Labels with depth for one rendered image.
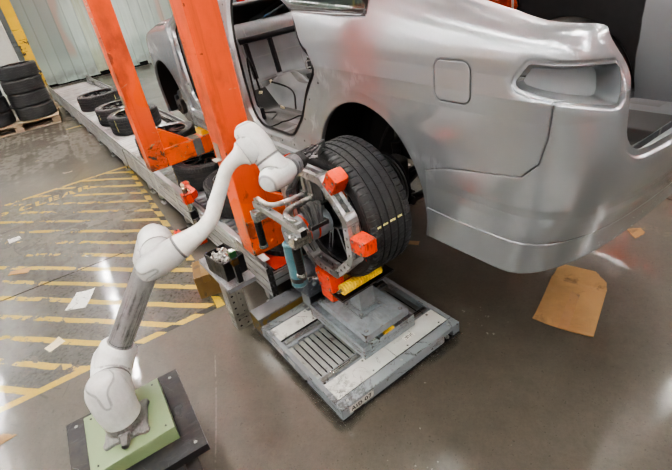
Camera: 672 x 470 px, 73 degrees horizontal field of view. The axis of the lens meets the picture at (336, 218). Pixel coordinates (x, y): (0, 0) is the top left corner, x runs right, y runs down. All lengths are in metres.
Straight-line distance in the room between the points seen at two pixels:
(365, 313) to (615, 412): 1.21
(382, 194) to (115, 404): 1.34
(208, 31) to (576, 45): 1.49
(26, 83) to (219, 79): 7.98
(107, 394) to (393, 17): 1.81
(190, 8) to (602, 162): 1.71
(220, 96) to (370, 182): 0.84
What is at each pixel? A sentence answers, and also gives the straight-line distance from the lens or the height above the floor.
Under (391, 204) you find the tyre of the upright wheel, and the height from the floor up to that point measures 0.96.
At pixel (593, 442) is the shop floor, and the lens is 2.40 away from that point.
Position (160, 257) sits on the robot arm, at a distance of 1.81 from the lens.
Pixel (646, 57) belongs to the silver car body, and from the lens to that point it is 3.32.
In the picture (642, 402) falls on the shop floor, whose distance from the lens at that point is 2.59.
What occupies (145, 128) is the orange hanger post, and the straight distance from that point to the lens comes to 4.24.
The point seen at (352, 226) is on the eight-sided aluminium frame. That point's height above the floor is 0.91.
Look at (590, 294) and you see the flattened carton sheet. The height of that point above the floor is 0.01.
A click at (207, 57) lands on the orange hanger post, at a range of 2.27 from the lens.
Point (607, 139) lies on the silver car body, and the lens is 1.68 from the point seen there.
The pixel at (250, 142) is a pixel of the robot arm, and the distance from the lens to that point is 1.78.
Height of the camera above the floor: 1.91
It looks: 29 degrees down
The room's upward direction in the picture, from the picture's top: 10 degrees counter-clockwise
